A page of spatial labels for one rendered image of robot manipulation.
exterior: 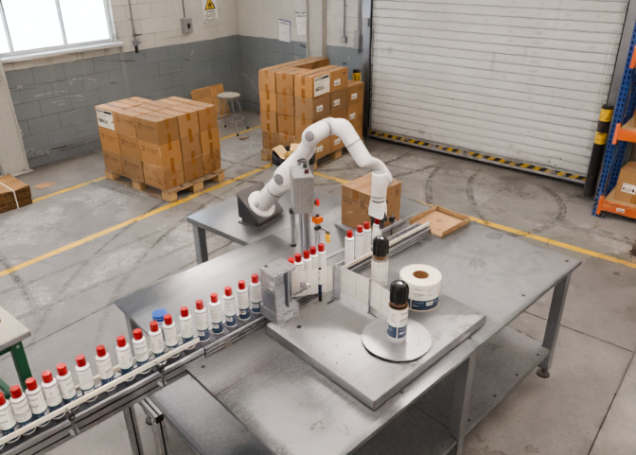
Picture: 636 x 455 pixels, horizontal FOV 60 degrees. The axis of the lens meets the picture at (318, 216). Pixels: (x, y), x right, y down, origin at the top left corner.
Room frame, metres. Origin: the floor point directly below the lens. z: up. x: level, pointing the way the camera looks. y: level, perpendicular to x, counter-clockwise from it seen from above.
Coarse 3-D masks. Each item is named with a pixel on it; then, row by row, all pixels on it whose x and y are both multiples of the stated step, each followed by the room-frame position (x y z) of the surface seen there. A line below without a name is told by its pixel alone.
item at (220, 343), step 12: (408, 240) 2.89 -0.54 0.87; (396, 252) 2.82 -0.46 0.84; (336, 264) 2.62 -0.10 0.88; (360, 264) 2.62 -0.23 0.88; (300, 300) 2.31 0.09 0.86; (252, 324) 2.10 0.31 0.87; (264, 324) 2.15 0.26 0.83; (228, 336) 2.01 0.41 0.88; (240, 336) 2.05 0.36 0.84; (204, 348) 1.93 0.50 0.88; (216, 348) 1.97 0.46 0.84
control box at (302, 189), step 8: (296, 168) 2.54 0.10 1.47; (296, 176) 2.44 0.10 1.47; (304, 176) 2.44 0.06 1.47; (312, 176) 2.46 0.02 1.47; (296, 184) 2.42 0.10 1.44; (304, 184) 2.43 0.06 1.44; (312, 184) 2.44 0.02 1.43; (296, 192) 2.42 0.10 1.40; (304, 192) 2.43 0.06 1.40; (312, 192) 2.44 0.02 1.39; (296, 200) 2.42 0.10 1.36; (304, 200) 2.43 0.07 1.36; (312, 200) 2.44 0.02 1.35; (296, 208) 2.42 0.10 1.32; (304, 208) 2.43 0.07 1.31; (312, 208) 2.43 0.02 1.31
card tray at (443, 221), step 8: (432, 208) 3.36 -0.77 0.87; (440, 208) 3.37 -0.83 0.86; (416, 216) 3.24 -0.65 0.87; (424, 216) 3.30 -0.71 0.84; (432, 216) 3.30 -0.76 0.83; (440, 216) 3.30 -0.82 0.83; (448, 216) 3.30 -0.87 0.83; (456, 216) 3.28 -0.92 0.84; (464, 216) 3.24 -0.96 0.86; (432, 224) 3.18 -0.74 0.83; (440, 224) 3.18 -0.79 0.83; (448, 224) 3.18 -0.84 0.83; (456, 224) 3.11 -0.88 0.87; (464, 224) 3.17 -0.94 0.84; (432, 232) 3.07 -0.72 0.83; (440, 232) 3.07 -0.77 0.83; (448, 232) 3.04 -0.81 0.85
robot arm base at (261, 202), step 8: (256, 192) 3.33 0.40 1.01; (264, 192) 3.18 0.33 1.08; (248, 200) 3.25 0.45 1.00; (256, 200) 3.23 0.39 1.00; (264, 200) 3.18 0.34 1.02; (272, 200) 3.17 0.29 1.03; (256, 208) 3.22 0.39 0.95; (264, 208) 3.21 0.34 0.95; (272, 208) 3.28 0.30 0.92; (264, 216) 3.20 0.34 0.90
